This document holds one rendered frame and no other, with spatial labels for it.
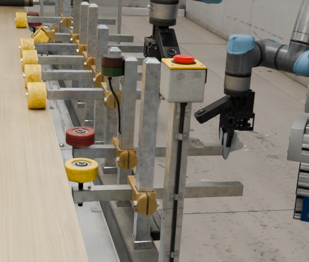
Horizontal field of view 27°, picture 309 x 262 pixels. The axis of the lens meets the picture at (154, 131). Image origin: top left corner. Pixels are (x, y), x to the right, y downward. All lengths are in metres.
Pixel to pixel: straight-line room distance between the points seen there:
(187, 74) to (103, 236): 0.77
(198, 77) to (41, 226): 0.41
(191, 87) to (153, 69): 0.28
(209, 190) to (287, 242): 1.71
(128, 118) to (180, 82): 0.58
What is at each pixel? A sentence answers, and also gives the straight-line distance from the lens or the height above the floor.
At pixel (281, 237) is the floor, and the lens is 3.38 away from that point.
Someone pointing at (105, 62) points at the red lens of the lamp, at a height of 1.11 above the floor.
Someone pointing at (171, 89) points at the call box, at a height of 1.18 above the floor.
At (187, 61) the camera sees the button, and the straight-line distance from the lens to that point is 1.21.
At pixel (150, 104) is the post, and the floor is 1.07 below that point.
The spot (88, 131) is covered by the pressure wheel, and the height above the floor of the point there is 0.90.
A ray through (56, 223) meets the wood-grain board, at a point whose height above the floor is 0.90.
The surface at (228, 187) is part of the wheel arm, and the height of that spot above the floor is 0.84.
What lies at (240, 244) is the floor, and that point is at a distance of 3.25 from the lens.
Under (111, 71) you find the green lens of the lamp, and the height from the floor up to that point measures 1.09.
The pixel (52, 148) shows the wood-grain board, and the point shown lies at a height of 0.90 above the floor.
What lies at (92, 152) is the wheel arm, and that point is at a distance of 1.82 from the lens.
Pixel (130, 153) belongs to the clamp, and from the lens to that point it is 1.77.
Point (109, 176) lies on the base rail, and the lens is 2.05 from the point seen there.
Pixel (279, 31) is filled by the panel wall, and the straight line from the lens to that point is 7.32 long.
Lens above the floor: 1.47
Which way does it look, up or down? 18 degrees down
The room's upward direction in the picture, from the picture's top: 4 degrees clockwise
